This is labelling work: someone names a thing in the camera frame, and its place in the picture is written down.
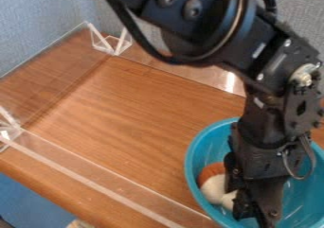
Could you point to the clear acrylic front panel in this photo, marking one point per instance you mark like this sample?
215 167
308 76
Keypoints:
99 195

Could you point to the blue plastic bowl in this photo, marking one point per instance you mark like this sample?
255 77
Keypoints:
303 200

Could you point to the white brown toy mushroom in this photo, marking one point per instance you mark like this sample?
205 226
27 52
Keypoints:
211 182

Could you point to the clear acrylic left panel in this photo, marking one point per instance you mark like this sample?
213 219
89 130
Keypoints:
65 59

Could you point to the clear acrylic corner bracket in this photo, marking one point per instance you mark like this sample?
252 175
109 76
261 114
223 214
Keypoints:
110 44

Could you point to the clear acrylic back panel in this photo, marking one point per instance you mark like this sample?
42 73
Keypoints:
211 76

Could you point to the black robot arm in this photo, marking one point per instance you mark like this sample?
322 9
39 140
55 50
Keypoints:
239 35

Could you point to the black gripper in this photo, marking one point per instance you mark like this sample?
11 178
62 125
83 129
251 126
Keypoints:
256 176

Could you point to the clear acrylic panel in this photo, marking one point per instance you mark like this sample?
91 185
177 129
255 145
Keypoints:
65 59
211 76
99 195

